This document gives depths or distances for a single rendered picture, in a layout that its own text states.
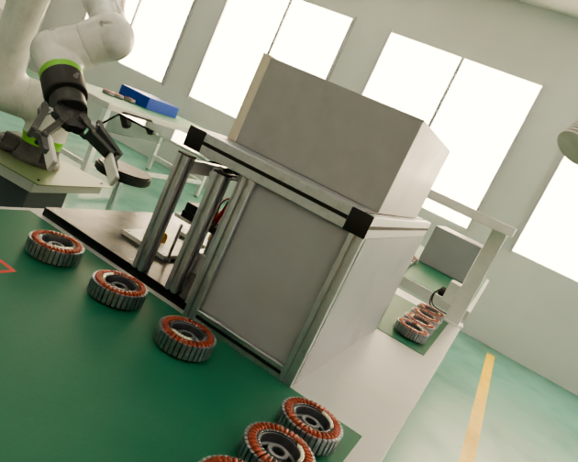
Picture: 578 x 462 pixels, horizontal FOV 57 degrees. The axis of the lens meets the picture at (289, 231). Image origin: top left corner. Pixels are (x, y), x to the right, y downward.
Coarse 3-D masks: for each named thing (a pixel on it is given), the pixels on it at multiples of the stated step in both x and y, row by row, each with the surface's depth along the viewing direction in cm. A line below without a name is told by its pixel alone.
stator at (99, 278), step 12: (96, 276) 101; (108, 276) 105; (120, 276) 107; (132, 276) 109; (96, 288) 100; (108, 288) 99; (120, 288) 103; (132, 288) 107; (144, 288) 106; (108, 300) 99; (120, 300) 100; (132, 300) 101; (144, 300) 105
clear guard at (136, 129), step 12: (108, 120) 121; (120, 120) 123; (132, 120) 118; (144, 120) 127; (120, 132) 130; (132, 132) 132; (144, 132) 134; (156, 132) 116; (168, 132) 126; (180, 132) 138; (180, 144) 114; (204, 156) 113
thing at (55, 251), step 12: (36, 240) 105; (48, 240) 112; (60, 240) 113; (72, 240) 113; (36, 252) 105; (48, 252) 104; (60, 252) 105; (72, 252) 108; (60, 264) 106; (72, 264) 108
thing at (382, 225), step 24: (192, 144) 110; (216, 144) 108; (240, 168) 106; (264, 168) 104; (288, 192) 102; (312, 192) 100; (336, 192) 109; (336, 216) 98; (360, 216) 96; (384, 216) 106
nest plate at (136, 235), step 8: (128, 232) 136; (136, 232) 138; (144, 232) 141; (136, 240) 134; (168, 240) 144; (160, 248) 134; (168, 248) 137; (176, 248) 140; (160, 256) 131; (176, 256) 135
